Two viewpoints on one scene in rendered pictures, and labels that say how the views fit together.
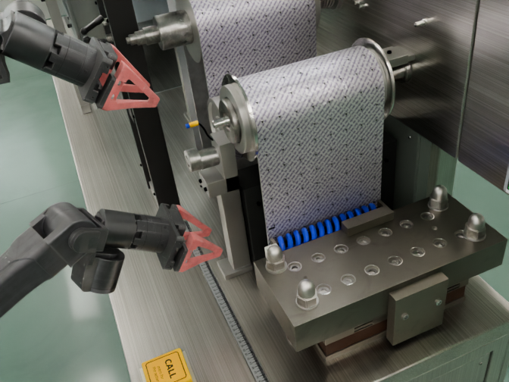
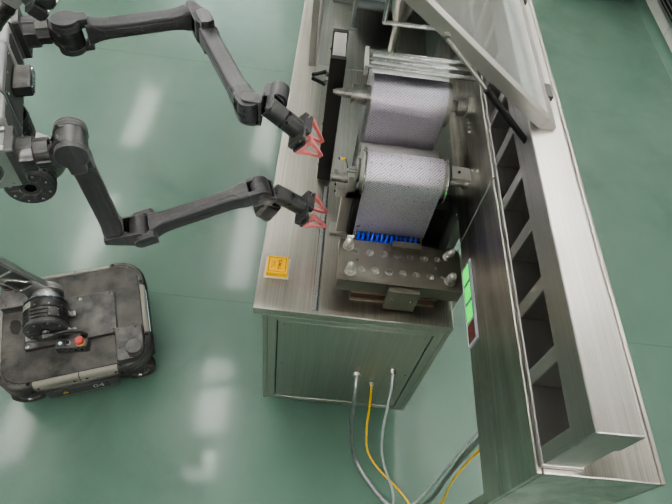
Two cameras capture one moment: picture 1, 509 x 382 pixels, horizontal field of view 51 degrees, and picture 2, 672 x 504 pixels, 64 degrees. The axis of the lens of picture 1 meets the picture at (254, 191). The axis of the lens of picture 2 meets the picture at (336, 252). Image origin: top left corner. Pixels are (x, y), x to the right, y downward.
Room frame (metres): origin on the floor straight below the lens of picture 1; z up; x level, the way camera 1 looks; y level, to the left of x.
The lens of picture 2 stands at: (-0.38, -0.22, 2.44)
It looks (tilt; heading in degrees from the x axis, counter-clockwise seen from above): 54 degrees down; 13
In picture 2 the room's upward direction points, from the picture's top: 10 degrees clockwise
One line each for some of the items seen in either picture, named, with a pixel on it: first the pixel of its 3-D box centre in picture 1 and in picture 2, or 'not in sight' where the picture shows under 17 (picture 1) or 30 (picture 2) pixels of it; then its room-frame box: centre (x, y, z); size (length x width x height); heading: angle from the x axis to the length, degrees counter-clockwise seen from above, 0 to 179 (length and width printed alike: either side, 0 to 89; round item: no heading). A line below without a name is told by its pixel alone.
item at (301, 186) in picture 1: (323, 182); (393, 218); (0.76, -0.12, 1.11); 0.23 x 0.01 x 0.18; 108
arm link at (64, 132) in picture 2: not in sight; (65, 144); (0.31, 0.64, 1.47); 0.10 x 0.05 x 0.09; 128
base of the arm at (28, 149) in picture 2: not in sight; (33, 153); (0.27, 0.70, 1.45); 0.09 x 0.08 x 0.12; 38
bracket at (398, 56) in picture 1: (391, 55); (460, 174); (0.87, -0.27, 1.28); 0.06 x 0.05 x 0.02; 108
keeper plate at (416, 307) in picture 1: (417, 310); (400, 300); (0.57, -0.24, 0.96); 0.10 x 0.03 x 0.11; 108
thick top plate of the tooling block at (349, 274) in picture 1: (378, 263); (398, 269); (0.66, -0.20, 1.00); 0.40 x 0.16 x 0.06; 108
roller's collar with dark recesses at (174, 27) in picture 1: (173, 29); (361, 94); (1.01, 0.11, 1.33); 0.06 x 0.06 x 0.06; 18
